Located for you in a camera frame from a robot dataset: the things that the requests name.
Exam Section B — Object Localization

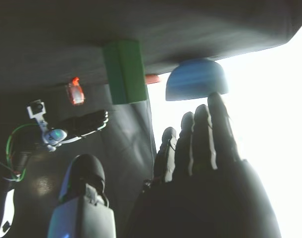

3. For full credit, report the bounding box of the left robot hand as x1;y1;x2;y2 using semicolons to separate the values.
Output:
47;91;282;238

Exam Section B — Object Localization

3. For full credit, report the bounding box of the green block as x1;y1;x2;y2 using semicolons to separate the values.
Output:
102;39;148;105

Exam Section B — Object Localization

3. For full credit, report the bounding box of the red stick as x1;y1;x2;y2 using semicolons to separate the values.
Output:
65;77;87;107

